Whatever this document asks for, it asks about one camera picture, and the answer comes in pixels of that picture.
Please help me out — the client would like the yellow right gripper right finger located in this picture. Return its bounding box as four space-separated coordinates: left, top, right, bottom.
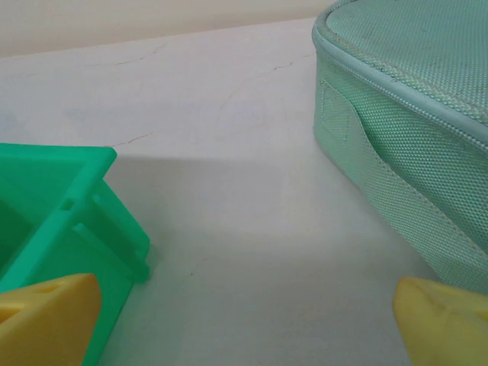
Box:
392 276 488 366

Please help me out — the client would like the green plastic bin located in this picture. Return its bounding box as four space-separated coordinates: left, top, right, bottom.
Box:
0 143 152 366

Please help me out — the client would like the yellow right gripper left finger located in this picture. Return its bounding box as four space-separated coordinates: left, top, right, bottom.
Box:
0 273 102 366

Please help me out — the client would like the mint green fabric pouch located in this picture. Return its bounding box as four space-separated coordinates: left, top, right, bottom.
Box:
311 0 488 297

